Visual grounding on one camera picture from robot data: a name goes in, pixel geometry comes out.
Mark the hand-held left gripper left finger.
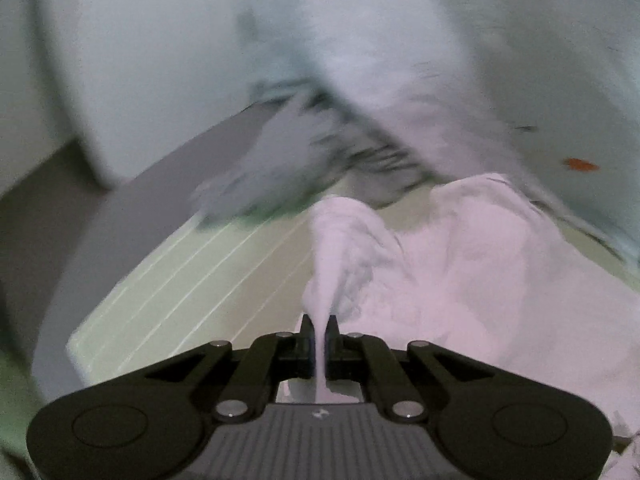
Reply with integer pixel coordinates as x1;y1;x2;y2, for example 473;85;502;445
145;314;317;423

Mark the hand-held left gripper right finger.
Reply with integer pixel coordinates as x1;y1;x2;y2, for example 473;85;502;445
325;314;496;423

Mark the green striped bed mat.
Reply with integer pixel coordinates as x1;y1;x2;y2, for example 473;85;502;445
65;185;631;386

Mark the carrot print quilt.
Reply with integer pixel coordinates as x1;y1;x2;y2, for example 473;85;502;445
235;0;640;266

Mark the grey striped garment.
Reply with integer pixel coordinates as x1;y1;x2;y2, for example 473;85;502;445
192;80;451;231

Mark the white cloth garment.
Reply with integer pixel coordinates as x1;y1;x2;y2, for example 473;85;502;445
274;172;640;480

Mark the grey bed frame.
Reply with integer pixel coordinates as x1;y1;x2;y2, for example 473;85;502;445
27;102;281;406

